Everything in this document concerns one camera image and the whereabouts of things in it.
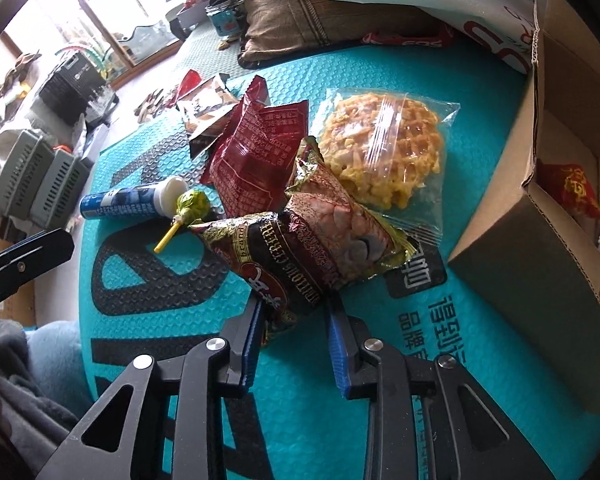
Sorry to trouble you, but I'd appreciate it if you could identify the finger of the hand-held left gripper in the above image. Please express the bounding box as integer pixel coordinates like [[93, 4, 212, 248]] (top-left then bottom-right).
[[0, 227, 75, 266], [0, 242, 76, 311]]

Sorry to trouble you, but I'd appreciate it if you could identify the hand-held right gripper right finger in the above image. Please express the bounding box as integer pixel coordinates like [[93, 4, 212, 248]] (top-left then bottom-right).
[[327, 300, 556, 480]]

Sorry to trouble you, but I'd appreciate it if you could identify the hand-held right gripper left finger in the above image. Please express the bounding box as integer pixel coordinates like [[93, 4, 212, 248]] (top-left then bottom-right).
[[37, 295, 267, 480]]

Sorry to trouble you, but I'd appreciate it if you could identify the dark brown snack packet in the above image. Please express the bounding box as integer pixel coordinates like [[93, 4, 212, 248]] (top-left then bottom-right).
[[189, 211, 343, 348]]

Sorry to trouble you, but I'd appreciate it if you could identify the brown cardboard box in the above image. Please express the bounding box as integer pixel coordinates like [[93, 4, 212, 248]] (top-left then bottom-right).
[[447, 0, 600, 416]]

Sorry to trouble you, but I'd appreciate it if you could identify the yellow pastry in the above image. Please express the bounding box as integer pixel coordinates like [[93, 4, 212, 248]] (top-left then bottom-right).
[[314, 87, 462, 246]]

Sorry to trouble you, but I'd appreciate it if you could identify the brown wafer packet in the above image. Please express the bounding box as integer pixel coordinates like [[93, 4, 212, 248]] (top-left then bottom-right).
[[176, 74, 238, 158]]

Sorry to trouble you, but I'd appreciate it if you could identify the blue white tablet tube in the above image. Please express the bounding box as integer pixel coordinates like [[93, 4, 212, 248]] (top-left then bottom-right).
[[79, 176, 187, 221]]

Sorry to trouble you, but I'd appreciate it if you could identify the blue-grey cloth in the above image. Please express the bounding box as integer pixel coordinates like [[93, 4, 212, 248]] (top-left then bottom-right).
[[24, 322, 93, 406]]

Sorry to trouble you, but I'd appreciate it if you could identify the gold shrimp print snack packet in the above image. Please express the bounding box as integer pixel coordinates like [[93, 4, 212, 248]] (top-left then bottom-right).
[[284, 136, 421, 291]]

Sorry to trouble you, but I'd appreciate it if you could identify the grey fleece blanket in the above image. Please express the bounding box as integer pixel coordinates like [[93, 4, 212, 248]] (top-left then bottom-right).
[[0, 320, 81, 480]]

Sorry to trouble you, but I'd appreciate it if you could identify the green wrapped lollipop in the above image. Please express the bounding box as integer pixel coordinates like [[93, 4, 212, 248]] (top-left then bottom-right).
[[153, 191, 208, 255]]

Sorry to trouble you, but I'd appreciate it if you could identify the black plastic crate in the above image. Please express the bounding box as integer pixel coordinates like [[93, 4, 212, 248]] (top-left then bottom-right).
[[35, 52, 118, 126]]

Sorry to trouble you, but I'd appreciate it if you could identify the dark red snack packet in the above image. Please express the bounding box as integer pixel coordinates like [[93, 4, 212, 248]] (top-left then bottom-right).
[[200, 74, 311, 218]]

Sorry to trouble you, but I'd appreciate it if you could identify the clear red mixed snack packet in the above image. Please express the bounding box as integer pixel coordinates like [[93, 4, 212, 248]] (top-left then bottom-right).
[[134, 70, 202, 123]]

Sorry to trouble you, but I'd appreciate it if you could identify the teal bubble mailer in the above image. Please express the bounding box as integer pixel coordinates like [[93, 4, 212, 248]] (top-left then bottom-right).
[[77, 40, 600, 480]]

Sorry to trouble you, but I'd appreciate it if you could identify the white open box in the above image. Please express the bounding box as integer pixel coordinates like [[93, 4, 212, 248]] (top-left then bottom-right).
[[165, 0, 221, 36]]

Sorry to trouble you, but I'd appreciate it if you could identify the blue tin jar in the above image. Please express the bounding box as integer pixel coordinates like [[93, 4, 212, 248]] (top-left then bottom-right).
[[205, 0, 248, 38]]

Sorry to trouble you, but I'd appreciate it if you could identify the brown striped cushion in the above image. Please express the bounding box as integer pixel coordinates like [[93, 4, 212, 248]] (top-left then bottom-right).
[[237, 0, 446, 68]]

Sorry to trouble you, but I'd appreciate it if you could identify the red white wrapper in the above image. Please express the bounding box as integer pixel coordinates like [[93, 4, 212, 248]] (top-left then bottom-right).
[[360, 30, 461, 53]]

